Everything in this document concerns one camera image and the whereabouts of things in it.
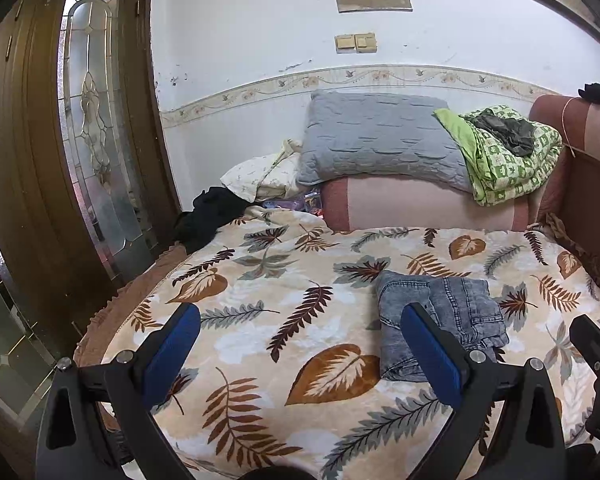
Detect grey-blue denim pants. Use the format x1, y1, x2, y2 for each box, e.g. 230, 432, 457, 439
375, 270, 508, 382

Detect leaf-print fleece blanket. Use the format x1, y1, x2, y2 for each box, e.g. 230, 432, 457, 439
72, 209, 600, 480

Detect black garment at sofa end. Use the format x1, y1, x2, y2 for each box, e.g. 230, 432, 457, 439
173, 186, 251, 255

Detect wooden door with glass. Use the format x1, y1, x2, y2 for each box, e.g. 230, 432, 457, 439
0, 0, 178, 356

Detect green patterned folded blanket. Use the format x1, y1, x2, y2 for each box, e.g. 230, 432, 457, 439
434, 105, 562, 207

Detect pink sofa armrest bolster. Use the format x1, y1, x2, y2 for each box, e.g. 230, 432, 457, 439
321, 176, 529, 231

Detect dark grey crumpled cloth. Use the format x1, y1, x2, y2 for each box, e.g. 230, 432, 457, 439
468, 108, 534, 157

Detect white floral pillow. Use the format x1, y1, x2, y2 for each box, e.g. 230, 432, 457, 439
220, 139, 306, 203

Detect colourful snack packet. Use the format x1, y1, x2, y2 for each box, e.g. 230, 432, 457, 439
262, 191, 323, 217

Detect black cloth on backrest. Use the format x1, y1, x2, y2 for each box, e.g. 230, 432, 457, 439
578, 82, 600, 105

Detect grey quilted pillow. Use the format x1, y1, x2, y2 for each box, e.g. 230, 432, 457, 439
297, 91, 471, 193

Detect beige wall switch plate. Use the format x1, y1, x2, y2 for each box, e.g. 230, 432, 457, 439
335, 32, 377, 53

